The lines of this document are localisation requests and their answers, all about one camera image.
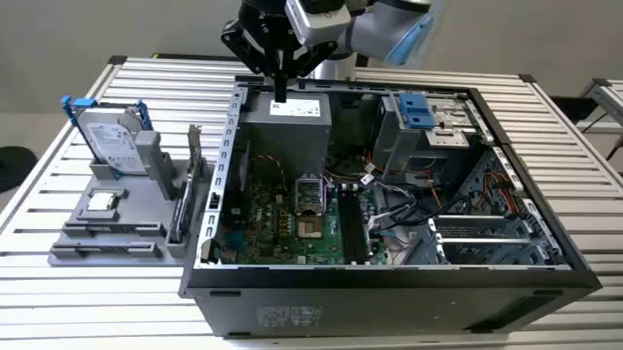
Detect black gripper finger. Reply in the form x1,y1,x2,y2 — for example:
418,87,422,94
280,40,338,102
221,21,282,102

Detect black RAM slot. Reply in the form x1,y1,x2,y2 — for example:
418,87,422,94
338,184,350,264
354,184,369,264
349,184,364,264
344,184,357,264

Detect black flat bar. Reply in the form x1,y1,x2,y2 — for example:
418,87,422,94
149,53,278,62

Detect grey power supply unit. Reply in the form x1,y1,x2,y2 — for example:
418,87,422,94
240,90,334,176

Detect blue disk bay latch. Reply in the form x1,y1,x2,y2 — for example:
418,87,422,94
397,93,434,129

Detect metal disk bay cage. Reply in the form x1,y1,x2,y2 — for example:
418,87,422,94
373,93,488,183

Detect metal socket cover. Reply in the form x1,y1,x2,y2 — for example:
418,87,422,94
294,174,325,216

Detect hard disk in blue carrier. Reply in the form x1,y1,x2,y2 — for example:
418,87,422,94
61,95,154,179

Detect CPU socket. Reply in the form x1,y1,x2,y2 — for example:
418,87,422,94
296,214,325,240

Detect grey parts rack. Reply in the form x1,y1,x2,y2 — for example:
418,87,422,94
45,123,217,269

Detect graphics card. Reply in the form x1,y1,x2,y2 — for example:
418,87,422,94
170,123,205,244

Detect silver CPU chip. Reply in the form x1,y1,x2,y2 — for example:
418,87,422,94
85,191,119,212

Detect green motherboard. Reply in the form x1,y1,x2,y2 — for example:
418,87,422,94
217,178,390,265

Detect black round object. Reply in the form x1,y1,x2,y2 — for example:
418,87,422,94
0,145,38,193

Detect silver slatted disk bay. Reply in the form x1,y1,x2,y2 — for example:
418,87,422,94
430,214,556,265

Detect metal slat side table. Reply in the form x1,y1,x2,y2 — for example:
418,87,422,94
573,77,623,134

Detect black PC case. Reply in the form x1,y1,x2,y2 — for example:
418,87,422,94
177,74,604,338

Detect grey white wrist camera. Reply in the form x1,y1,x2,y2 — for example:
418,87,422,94
284,0,350,47

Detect red black twisted wire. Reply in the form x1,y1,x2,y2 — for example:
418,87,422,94
250,153,289,193

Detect white tagged wire bundle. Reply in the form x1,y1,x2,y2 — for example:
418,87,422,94
322,162,422,205

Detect thin orange wire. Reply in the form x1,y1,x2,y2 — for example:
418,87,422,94
369,152,442,207

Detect orange yellow power wires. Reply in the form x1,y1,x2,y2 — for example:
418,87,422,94
484,171,521,219

